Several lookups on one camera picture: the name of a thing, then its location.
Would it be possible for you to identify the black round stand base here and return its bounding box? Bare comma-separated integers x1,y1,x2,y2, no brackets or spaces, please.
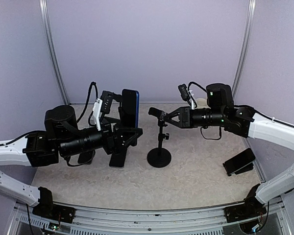
99,91,125,127

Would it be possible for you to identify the black phone with silver back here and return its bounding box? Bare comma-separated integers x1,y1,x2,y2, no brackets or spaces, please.
109,149,127,168

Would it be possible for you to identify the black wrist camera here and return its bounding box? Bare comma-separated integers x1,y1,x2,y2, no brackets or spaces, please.
100,95,113,115
178,84,190,101

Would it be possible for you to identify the black folding phone stand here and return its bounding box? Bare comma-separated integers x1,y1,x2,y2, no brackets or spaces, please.
223,163,254,176

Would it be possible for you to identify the white ceramic mug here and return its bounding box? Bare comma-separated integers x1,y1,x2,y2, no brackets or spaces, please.
196,98,208,109

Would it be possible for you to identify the right aluminium frame post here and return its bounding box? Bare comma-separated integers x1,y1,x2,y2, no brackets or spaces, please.
232,0,257,98

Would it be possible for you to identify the blue phone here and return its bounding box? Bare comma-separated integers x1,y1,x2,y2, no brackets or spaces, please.
121,89,139,128

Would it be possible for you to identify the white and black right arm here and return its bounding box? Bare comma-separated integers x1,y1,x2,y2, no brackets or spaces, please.
160,83,294,217

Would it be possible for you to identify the black front stand with pole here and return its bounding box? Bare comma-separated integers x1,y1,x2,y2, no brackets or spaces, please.
147,107,172,168

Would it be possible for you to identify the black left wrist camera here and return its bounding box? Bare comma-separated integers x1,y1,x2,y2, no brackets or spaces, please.
100,95,113,115

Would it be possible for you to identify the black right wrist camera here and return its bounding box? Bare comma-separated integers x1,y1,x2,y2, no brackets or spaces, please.
178,84,190,101

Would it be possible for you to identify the aluminium front rail base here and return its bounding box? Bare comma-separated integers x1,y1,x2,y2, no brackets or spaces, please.
6,193,292,235

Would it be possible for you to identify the aluminium frame post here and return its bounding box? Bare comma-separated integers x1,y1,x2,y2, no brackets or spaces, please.
39,0,70,105
232,0,257,98

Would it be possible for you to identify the left aluminium frame post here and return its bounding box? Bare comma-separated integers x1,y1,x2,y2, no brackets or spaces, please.
39,0,70,105

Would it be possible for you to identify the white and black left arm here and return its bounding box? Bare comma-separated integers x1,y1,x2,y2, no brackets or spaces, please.
0,89,143,218

